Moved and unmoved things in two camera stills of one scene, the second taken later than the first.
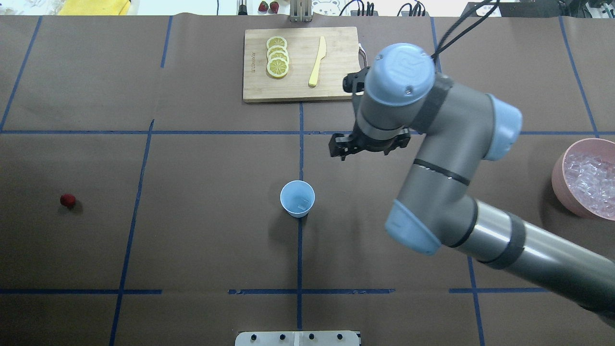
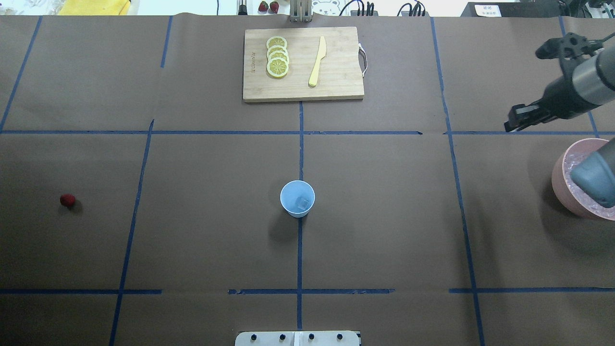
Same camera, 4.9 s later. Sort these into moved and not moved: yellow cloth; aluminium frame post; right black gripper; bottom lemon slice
Moved: right black gripper
Not moved: aluminium frame post; yellow cloth; bottom lemon slice
